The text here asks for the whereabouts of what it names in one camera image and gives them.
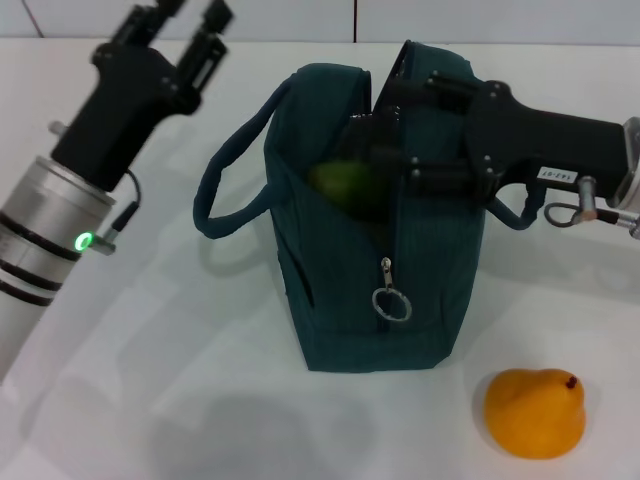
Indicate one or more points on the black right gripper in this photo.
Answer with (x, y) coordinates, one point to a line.
(540, 145)

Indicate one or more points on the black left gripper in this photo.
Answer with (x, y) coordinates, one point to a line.
(125, 110)

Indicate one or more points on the green cucumber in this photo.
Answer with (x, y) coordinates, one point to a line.
(345, 185)

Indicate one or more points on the dark teal fabric lunch bag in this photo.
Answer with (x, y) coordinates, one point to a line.
(425, 280)

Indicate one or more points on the orange yellow pear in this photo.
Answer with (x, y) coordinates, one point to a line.
(535, 415)

